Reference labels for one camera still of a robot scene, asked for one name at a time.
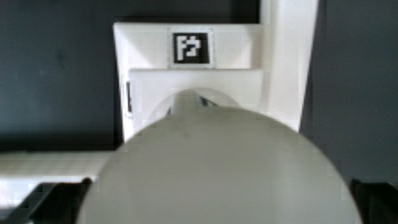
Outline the white lamp bulb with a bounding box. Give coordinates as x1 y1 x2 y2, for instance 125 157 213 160
77 90 363 224

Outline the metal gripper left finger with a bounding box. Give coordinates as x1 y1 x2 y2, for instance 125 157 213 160
2 177 93 224

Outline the white lamp base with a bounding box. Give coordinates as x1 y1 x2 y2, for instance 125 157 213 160
114 22 263 138

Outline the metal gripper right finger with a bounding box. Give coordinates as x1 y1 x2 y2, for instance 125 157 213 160
350 179 398 224

